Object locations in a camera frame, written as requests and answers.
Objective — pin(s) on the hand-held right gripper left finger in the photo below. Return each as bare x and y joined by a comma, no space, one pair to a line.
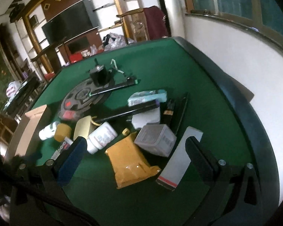
72,160

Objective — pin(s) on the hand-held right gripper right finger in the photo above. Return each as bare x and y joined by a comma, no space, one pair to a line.
200,160

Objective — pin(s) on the cardboard box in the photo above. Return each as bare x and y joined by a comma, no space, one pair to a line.
30,129

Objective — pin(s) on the teal tissue packet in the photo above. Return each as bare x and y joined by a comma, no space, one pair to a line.
146,96

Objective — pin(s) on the black tube with green cap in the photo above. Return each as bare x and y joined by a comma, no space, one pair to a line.
115,88

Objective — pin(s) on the long white box red stripe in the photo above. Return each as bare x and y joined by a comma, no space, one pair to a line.
176,164

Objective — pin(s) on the yellow tape roll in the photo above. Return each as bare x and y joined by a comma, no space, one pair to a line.
62,131

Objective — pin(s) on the cream box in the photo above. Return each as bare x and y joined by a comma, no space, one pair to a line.
82,127

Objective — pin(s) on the white pill bottle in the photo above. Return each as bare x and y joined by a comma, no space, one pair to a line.
100,139

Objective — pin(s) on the white bottle green label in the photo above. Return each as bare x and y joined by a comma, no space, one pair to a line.
47,133

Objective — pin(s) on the long thin black case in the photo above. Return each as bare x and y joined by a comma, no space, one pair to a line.
181,113

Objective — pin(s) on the grey box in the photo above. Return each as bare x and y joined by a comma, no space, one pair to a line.
153,139

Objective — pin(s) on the narrow black box gold label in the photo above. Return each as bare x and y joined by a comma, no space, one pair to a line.
169,113

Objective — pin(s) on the yellow packet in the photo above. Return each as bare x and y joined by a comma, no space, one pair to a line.
129,162

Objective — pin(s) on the small yellow capped vial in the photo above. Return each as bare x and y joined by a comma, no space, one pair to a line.
125,131

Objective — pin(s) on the grey round table disc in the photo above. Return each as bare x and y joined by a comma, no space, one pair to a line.
77,96

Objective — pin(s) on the green felt table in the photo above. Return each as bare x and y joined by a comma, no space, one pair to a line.
238,103

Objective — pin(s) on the long black box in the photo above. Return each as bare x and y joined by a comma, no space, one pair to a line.
132,110

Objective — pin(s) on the brown cardboard sheet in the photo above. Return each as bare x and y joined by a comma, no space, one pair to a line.
243,91

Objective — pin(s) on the black low cabinet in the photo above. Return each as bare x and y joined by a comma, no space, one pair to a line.
23,94

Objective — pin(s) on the black cup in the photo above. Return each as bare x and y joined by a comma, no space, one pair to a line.
99,76

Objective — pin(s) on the white bag red stripes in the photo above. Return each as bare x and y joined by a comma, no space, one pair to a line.
13,89

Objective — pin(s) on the dark wooden chair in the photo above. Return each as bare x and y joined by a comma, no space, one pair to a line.
50,48

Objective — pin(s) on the pile of plastic bags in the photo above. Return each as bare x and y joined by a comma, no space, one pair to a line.
118,41

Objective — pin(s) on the black television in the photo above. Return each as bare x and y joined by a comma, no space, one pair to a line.
68,21

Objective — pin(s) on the maroon cloth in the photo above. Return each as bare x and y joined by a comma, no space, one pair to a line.
155,21

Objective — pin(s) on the wooden armchair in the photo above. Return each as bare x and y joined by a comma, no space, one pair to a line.
132,13

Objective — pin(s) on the green landscape wall painting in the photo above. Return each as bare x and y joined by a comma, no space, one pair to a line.
0,75

